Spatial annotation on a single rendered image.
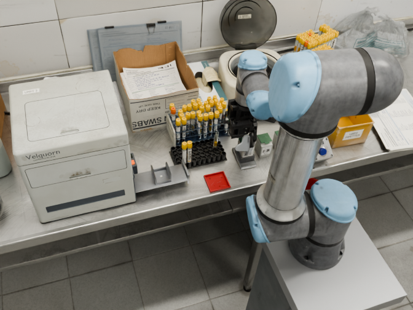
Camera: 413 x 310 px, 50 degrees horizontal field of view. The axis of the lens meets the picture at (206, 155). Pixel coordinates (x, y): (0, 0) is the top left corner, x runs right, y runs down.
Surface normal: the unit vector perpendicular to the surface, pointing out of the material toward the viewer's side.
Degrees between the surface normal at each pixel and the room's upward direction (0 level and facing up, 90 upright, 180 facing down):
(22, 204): 0
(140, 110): 89
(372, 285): 1
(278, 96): 83
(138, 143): 0
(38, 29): 90
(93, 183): 90
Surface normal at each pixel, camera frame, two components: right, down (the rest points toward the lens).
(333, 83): 0.14, 0.09
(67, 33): 0.32, 0.71
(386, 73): 0.32, -0.07
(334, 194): 0.16, -0.68
